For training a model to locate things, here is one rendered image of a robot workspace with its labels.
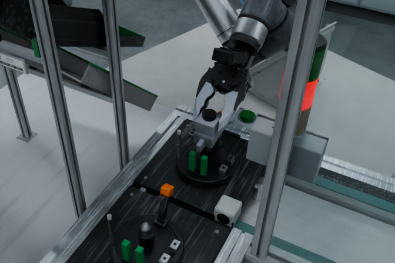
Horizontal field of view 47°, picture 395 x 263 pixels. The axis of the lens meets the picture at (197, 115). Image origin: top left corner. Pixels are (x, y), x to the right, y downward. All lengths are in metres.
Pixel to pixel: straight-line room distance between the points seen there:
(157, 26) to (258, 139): 2.89
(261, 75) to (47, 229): 0.74
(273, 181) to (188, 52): 0.95
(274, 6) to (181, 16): 2.72
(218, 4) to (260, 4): 0.15
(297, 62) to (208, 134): 0.38
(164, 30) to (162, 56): 1.93
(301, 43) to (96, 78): 0.49
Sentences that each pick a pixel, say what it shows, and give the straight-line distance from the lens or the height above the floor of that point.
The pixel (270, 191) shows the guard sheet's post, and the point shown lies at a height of 1.14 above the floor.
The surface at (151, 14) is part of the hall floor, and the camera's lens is 3.76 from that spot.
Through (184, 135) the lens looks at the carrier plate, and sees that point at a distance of 1.12.
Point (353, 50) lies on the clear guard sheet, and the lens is 0.60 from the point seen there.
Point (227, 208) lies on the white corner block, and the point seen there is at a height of 0.99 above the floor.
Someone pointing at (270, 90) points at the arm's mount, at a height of 0.91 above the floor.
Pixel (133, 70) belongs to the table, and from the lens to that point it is 1.55.
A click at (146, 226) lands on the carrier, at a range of 0.84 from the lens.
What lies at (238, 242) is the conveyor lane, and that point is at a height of 0.95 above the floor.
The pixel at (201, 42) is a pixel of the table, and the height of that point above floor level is 0.86.
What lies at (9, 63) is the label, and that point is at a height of 1.28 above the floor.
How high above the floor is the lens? 1.72
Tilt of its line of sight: 40 degrees down
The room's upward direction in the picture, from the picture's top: 3 degrees clockwise
